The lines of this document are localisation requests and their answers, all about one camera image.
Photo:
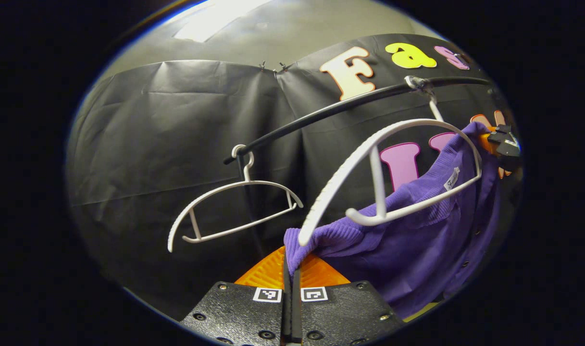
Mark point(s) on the white clothes hanger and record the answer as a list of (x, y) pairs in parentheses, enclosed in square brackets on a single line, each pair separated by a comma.
[(247, 174), (376, 182)]

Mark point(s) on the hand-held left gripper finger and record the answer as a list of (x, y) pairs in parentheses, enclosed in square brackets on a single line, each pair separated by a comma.
[(286, 307), (297, 307)]

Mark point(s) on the empty white clothes hanger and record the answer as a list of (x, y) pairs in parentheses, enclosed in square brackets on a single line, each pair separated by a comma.
[(247, 174)]

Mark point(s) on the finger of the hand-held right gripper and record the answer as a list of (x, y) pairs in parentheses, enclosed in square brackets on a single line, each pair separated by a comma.
[(506, 146)]

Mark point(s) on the black metal garment rack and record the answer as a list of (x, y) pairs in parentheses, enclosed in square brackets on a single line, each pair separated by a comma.
[(330, 109)]

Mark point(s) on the purple knit jacket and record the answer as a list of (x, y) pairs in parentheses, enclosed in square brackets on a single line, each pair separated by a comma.
[(417, 250)]

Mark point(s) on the black backdrop cloth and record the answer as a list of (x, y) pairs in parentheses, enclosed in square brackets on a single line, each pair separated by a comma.
[(153, 144)]

